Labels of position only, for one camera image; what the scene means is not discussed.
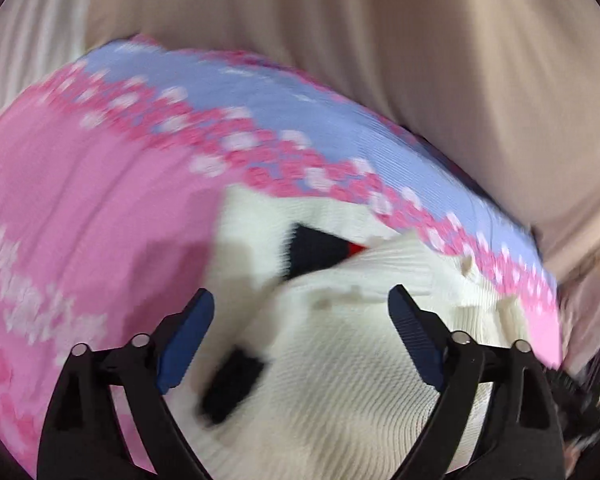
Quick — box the white knitted sweater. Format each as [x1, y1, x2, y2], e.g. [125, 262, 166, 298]
[166, 185, 529, 479]

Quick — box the cluttered shelf with items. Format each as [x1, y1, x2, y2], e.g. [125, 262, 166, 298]
[546, 238, 600, 466]

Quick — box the pink floral bed sheet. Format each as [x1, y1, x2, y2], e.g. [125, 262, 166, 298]
[0, 38, 562, 472]

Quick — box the beige curtain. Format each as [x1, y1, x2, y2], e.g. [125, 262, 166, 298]
[0, 0, 600, 286]

